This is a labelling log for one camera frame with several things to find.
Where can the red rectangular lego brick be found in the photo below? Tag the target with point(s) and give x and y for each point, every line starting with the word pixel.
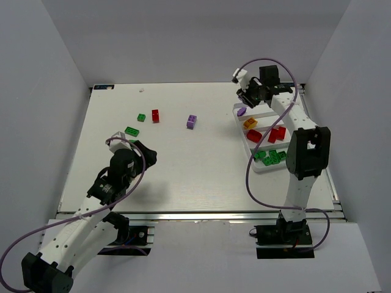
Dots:
pixel 155 116

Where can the green flat lego plate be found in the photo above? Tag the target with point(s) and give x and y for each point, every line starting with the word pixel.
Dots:
pixel 132 131

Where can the blue label sticker right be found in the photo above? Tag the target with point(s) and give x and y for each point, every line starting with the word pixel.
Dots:
pixel 288 84

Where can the small red square lego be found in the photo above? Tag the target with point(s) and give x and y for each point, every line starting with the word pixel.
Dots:
pixel 272 137

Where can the blue label sticker left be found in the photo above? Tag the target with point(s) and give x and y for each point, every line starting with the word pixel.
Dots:
pixel 103 87

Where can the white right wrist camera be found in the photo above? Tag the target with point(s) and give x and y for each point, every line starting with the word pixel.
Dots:
pixel 242 78

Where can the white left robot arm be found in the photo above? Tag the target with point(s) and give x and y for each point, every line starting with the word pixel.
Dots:
pixel 94 225

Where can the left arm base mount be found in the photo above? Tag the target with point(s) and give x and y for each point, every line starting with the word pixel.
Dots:
pixel 132 238

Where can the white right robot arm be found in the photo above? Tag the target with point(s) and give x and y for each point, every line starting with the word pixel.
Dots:
pixel 308 149

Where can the yellow round lego piece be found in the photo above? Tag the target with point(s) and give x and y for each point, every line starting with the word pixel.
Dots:
pixel 250 123

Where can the red long lego brick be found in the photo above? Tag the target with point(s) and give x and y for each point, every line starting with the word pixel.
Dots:
pixel 280 134

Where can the green thin lego plate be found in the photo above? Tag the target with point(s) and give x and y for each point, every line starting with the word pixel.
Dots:
pixel 274 156

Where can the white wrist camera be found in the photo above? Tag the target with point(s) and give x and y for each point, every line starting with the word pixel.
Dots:
pixel 242 78
pixel 119 142

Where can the red half-round lego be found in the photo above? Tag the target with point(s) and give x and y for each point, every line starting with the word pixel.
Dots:
pixel 254 136

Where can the purple curved lego piece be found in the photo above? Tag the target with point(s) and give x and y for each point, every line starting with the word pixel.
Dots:
pixel 241 111

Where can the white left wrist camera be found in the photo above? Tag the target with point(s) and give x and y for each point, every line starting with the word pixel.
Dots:
pixel 119 142

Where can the purple tall lego brick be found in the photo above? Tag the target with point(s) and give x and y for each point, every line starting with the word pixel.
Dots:
pixel 191 122

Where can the green square lego brick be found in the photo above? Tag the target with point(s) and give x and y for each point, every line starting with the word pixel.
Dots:
pixel 282 155

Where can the blue label sticker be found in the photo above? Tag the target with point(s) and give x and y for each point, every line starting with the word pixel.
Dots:
pixel 288 84
pixel 103 87

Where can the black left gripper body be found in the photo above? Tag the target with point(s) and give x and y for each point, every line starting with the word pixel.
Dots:
pixel 146 154

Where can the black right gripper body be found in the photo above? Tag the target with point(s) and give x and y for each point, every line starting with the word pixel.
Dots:
pixel 247 96

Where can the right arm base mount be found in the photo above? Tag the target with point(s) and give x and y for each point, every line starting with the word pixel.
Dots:
pixel 270 244

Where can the small green square lego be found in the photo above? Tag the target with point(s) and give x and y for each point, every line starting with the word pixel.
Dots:
pixel 141 117

